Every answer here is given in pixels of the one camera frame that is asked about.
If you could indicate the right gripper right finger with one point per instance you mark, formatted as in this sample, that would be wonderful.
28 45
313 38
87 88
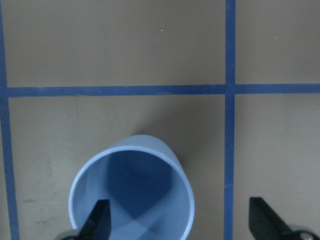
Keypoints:
265 223

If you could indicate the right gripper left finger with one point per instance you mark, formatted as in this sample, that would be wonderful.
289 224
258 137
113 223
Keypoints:
98 224

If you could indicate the blue cup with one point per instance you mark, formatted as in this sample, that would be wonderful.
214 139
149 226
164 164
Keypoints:
150 196

